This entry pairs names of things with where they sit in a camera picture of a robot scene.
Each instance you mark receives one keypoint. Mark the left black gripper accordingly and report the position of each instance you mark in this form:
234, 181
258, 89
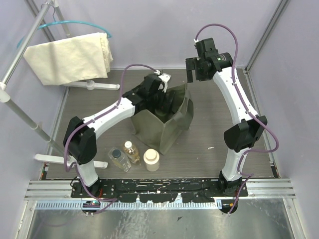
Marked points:
164, 100

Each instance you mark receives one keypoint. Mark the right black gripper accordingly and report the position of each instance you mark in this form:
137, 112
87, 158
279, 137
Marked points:
191, 63

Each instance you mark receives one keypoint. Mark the olive green canvas bag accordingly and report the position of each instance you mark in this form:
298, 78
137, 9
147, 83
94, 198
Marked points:
161, 135

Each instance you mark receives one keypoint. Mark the cream bottle with beige cap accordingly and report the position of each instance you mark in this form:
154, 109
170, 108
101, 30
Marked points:
151, 159

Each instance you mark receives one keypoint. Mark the green bottle with beige cap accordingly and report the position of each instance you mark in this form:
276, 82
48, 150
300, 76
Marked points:
160, 114

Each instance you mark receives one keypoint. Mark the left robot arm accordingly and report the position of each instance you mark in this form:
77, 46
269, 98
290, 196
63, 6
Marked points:
80, 139

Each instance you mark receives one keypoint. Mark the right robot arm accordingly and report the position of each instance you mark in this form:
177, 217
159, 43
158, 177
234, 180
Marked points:
247, 127

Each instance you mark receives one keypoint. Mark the cream canvas cloth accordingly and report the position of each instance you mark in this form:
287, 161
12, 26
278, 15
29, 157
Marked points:
60, 62

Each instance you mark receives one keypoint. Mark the amber bottle with white cap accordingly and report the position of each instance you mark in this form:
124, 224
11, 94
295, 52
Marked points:
132, 152

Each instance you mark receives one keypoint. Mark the clear bottle with dark cap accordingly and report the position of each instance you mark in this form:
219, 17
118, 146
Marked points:
119, 159

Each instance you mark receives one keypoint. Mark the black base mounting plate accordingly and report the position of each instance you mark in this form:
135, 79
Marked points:
160, 190

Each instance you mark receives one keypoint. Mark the teal clothes hanger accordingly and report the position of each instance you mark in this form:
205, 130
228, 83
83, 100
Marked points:
64, 22

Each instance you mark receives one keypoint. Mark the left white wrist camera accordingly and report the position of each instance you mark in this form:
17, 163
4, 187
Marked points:
164, 77

